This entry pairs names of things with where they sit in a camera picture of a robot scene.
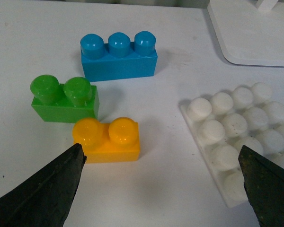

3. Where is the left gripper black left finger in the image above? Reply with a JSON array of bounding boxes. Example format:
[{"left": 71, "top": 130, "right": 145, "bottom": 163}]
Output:
[{"left": 0, "top": 143, "right": 87, "bottom": 227}]

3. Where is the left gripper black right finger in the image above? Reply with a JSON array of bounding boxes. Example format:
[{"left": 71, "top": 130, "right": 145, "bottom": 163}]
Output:
[{"left": 238, "top": 145, "right": 284, "bottom": 227}]

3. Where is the yellow two-stud block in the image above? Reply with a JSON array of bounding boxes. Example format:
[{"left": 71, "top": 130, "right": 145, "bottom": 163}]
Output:
[{"left": 72, "top": 117, "right": 140, "bottom": 163}]

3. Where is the green two-stud block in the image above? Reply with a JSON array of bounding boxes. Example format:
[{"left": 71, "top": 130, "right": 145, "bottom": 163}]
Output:
[{"left": 30, "top": 75, "right": 99, "bottom": 123}]

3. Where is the blue three-stud block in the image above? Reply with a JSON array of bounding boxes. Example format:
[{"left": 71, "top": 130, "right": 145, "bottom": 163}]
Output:
[{"left": 80, "top": 31, "right": 158, "bottom": 82}]

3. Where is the white desk lamp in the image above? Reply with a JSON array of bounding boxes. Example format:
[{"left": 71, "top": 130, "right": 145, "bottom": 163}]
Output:
[{"left": 207, "top": 0, "right": 284, "bottom": 67}]

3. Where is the white studded base plate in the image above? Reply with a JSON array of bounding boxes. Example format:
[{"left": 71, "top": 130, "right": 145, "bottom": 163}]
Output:
[{"left": 180, "top": 82, "right": 284, "bottom": 208}]

